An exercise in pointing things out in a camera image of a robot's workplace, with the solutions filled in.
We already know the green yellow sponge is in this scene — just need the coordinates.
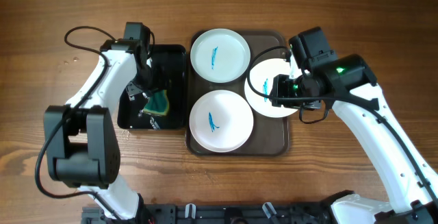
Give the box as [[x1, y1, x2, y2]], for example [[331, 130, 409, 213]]
[[142, 90, 170, 116]]

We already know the white plate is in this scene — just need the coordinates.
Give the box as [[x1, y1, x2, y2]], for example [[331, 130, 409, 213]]
[[189, 90, 254, 153], [244, 58, 298, 118], [190, 29, 250, 84]]

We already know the white plate bottom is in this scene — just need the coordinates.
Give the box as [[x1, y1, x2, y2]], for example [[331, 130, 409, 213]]
[[189, 90, 254, 153]]

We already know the white plate top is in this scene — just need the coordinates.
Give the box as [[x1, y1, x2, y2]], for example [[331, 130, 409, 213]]
[[190, 29, 250, 84]]

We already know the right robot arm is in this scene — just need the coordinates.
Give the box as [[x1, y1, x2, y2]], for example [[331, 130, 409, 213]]
[[270, 53, 437, 223]]

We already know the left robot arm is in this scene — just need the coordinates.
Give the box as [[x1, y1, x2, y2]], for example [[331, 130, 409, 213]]
[[35, 37, 155, 223]]

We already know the black rectangular tray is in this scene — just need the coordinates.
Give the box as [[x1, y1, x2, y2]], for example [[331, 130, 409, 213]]
[[117, 45, 188, 129]]

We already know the right black cable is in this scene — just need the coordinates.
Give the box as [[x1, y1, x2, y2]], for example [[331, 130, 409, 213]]
[[246, 45, 438, 201]]

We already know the black cable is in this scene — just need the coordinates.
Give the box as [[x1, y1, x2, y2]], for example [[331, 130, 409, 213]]
[[34, 25, 119, 218], [246, 45, 438, 201]]

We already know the left black cable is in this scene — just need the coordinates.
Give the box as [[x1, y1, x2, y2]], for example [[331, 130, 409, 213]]
[[34, 25, 119, 218]]

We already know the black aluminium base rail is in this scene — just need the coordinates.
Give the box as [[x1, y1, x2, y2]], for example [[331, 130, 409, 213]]
[[81, 202, 332, 224]]

